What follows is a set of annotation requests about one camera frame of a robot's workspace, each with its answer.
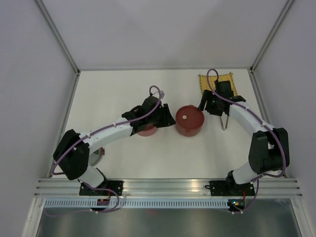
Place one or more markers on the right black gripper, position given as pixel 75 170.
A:
pixel 207 96

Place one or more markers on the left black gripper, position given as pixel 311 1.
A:
pixel 168 119

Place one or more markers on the red steel bowl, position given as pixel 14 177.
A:
pixel 189 126
pixel 148 131

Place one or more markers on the red lid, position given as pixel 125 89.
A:
pixel 189 110

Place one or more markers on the metal tongs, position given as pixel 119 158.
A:
pixel 224 121

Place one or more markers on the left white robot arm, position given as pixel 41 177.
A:
pixel 75 149

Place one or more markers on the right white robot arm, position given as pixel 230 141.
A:
pixel 269 147

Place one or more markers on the yellow bamboo mat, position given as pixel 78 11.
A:
pixel 226 77

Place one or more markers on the grey transparent lid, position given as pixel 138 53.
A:
pixel 96 157

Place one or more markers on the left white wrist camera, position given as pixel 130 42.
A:
pixel 158 94

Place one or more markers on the right aluminium frame post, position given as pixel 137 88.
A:
pixel 272 33

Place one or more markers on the aluminium frame post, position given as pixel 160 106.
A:
pixel 56 34
pixel 272 33

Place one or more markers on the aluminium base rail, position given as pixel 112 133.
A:
pixel 173 188

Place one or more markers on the white slotted cable duct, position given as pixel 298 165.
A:
pixel 138 203

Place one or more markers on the left aluminium frame post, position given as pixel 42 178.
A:
pixel 56 34

